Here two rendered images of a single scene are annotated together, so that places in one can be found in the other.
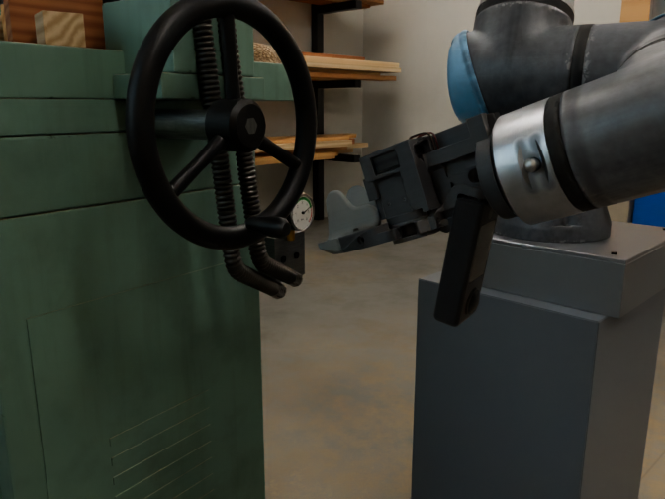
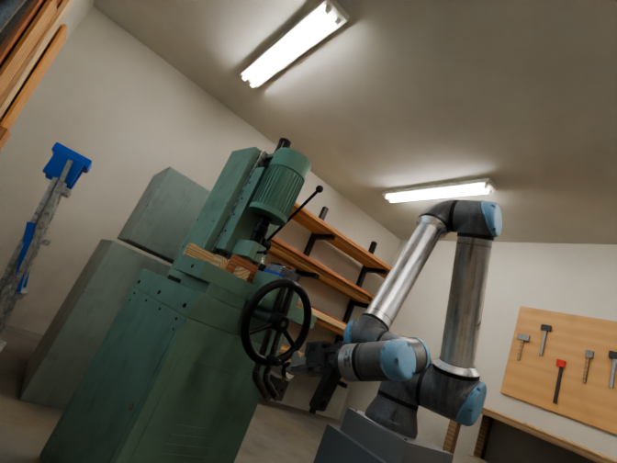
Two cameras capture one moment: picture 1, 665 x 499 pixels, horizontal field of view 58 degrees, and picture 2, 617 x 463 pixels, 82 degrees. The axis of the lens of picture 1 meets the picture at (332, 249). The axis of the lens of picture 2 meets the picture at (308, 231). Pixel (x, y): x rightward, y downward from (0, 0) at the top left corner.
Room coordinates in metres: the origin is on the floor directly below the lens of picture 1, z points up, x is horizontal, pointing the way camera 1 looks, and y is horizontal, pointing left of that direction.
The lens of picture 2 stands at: (-0.50, -0.16, 0.79)
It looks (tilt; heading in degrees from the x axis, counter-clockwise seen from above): 16 degrees up; 14
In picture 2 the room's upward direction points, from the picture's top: 23 degrees clockwise
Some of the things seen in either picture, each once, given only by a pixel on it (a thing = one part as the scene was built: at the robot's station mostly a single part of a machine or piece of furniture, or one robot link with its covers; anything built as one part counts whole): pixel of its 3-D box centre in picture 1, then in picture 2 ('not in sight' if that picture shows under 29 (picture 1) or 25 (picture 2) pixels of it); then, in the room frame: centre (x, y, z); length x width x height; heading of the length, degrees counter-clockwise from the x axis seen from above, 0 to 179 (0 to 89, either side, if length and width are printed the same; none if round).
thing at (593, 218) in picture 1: (549, 200); (394, 412); (0.98, -0.35, 0.68); 0.19 x 0.19 x 0.10
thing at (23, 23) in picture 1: (99, 24); (253, 275); (0.87, 0.31, 0.94); 0.25 x 0.01 x 0.08; 144
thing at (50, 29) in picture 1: (59, 31); (241, 273); (0.76, 0.33, 0.92); 0.05 x 0.05 x 0.04; 36
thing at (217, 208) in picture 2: not in sight; (228, 221); (1.08, 0.62, 1.16); 0.22 x 0.22 x 0.72; 54
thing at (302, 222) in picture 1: (294, 217); (287, 372); (1.00, 0.06, 0.65); 0.06 x 0.04 x 0.08; 144
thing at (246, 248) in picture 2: not in sight; (247, 252); (0.92, 0.40, 1.03); 0.14 x 0.07 x 0.09; 54
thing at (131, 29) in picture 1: (180, 41); (275, 290); (0.84, 0.20, 0.91); 0.15 x 0.14 x 0.09; 144
